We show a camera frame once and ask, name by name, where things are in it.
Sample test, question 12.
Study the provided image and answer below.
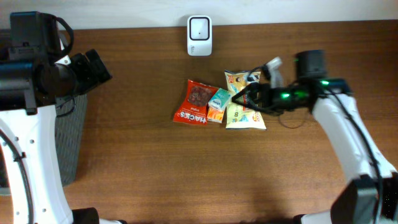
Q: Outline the green Kleenex tissue pack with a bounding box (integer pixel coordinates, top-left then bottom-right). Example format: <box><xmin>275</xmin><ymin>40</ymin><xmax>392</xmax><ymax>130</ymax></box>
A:
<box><xmin>208</xmin><ymin>88</ymin><xmax>232</xmax><ymax>111</ymax></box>

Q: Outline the orange Kleenex tissue pack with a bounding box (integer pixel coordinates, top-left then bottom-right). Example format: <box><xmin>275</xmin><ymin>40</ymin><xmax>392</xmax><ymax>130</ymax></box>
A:
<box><xmin>207</xmin><ymin>107</ymin><xmax>224</xmax><ymax>123</ymax></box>

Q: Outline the yellow snack bag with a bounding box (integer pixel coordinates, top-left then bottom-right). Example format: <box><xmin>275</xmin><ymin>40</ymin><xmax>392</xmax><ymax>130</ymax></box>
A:
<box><xmin>224</xmin><ymin>70</ymin><xmax>266</xmax><ymax>130</ymax></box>

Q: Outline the red Hacks candy bag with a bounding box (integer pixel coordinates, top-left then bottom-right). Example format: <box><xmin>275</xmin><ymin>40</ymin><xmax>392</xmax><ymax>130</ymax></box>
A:
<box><xmin>173</xmin><ymin>80</ymin><xmax>218</xmax><ymax>125</ymax></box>

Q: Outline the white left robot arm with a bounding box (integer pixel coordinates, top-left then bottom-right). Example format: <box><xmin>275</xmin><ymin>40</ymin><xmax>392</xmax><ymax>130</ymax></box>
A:
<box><xmin>1</xmin><ymin>11</ymin><xmax>111</xmax><ymax>223</ymax></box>

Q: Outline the grey plastic lattice basket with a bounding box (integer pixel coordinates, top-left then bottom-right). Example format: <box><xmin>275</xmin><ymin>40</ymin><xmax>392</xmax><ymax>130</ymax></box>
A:
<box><xmin>55</xmin><ymin>95</ymin><xmax>88</xmax><ymax>187</ymax></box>

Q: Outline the white barcode scanner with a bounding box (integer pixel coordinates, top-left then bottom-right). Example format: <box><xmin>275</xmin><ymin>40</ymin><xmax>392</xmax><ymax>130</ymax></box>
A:
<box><xmin>187</xmin><ymin>15</ymin><xmax>213</xmax><ymax>57</ymax></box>

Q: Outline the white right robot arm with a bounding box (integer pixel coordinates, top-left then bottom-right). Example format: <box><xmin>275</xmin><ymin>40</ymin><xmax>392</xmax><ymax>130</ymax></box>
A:
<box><xmin>232</xmin><ymin>50</ymin><xmax>397</xmax><ymax>224</ymax></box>

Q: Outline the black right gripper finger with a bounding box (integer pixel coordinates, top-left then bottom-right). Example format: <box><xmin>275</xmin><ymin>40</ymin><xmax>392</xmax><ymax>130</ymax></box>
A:
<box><xmin>232</xmin><ymin>82</ymin><xmax>261</xmax><ymax>100</ymax></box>
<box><xmin>231</xmin><ymin>98</ymin><xmax>264</xmax><ymax>113</ymax></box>

